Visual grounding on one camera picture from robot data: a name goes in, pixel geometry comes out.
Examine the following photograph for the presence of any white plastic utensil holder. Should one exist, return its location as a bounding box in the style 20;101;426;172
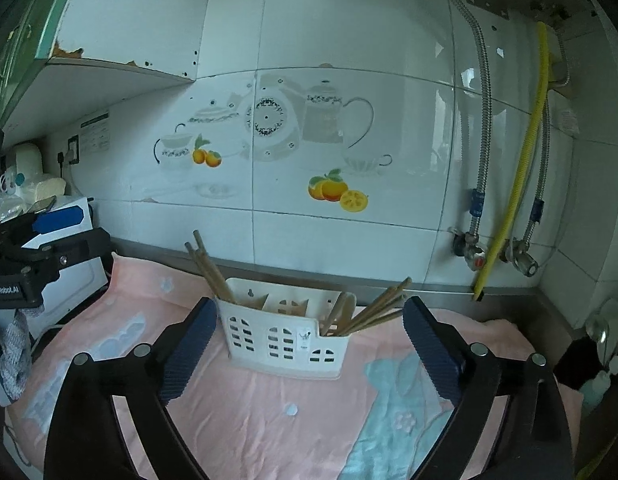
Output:
215;277;357;381

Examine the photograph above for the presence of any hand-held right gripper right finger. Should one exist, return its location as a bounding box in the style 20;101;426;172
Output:
403;296;574;480

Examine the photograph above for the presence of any pink and blue towel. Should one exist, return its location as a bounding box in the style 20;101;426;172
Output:
4;255;584;480

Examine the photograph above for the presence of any white kitchen appliance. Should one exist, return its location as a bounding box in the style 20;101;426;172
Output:
19;194;112;356

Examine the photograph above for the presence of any clear plastic bag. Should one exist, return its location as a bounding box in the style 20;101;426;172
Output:
0;167;27;231

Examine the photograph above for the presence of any dark pot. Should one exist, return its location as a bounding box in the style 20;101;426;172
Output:
554;335;610;391

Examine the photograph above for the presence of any cream plastic appliance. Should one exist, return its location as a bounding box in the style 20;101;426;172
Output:
11;142;44;186

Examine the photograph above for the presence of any green wall cabinet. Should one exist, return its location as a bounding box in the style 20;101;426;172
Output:
0;0;220;131

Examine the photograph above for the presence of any yellow gas hose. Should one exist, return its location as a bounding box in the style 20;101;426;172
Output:
471;21;550;301

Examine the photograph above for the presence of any metal ladle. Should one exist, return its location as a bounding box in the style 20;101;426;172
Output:
586;297;618;346

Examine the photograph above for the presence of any braided metal hose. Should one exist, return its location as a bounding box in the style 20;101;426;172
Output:
519;30;572;256
436;0;492;241

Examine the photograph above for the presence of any white wall label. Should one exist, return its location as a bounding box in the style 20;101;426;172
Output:
80;112;111;153

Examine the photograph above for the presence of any beige pad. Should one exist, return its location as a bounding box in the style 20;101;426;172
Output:
21;174;67;206

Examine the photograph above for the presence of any pale plastic bottle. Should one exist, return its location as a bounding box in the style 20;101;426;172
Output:
579;357;614;411

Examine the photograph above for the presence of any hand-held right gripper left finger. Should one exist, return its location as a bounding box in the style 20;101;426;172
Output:
44;296;220;480

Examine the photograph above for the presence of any metal valve with red mark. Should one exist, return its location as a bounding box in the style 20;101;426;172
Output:
451;227;490;271

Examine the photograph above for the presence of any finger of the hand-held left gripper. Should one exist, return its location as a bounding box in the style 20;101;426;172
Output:
19;227;113;282
9;207;86;251

